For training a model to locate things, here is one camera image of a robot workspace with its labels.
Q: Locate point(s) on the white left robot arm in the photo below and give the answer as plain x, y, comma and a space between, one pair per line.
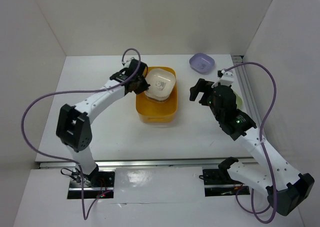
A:
74, 121

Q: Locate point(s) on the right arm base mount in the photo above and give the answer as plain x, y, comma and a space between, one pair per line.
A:
217, 186

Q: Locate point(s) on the cream panda plate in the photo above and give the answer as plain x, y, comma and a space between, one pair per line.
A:
161, 83
159, 99

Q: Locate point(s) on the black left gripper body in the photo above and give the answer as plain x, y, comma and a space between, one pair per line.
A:
141, 85

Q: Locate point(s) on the aluminium table edge rail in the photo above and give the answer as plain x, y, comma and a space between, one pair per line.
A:
147, 163

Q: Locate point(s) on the cream panda plate back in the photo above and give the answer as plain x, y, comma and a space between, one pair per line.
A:
161, 83

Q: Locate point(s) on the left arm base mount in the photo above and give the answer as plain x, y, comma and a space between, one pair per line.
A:
103, 185

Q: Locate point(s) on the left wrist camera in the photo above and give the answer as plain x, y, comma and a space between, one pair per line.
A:
126, 63

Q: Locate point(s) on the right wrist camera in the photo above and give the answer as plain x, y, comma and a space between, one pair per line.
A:
225, 78

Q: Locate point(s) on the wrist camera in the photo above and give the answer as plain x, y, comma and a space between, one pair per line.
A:
126, 63
225, 78

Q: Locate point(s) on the green panda plate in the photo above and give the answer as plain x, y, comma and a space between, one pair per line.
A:
239, 101

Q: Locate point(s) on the cream panda plate front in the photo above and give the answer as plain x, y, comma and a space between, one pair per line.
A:
159, 99

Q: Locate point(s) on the yellow plastic bin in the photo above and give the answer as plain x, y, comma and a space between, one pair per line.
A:
152, 112

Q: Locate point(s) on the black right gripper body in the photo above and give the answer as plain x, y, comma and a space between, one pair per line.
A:
208, 100

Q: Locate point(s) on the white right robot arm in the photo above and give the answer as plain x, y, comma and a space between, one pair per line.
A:
284, 186

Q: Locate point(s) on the purple plate far right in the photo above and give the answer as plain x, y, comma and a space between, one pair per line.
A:
202, 63

